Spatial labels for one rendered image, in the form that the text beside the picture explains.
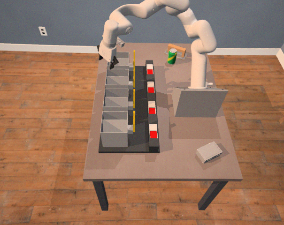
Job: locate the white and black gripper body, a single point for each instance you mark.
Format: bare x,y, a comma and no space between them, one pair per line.
107,53

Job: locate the green and yellow drink can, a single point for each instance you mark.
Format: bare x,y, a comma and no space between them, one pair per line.
172,56

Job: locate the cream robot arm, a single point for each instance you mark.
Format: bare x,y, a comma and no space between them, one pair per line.
118,24

